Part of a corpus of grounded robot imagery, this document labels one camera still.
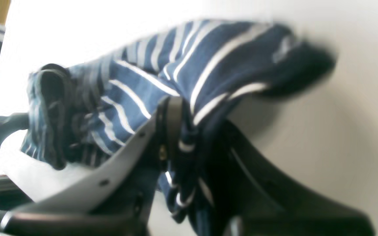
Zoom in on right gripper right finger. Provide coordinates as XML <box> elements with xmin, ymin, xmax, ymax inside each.
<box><xmin>209</xmin><ymin>121</ymin><xmax>375</xmax><ymax>236</ymax></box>

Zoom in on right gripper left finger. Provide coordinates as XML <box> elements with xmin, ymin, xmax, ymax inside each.
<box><xmin>0</xmin><ymin>97</ymin><xmax>183</xmax><ymax>236</ymax></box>

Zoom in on navy white striped T-shirt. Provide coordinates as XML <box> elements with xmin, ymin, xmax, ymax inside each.
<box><xmin>21</xmin><ymin>19</ymin><xmax>335</xmax><ymax>236</ymax></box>

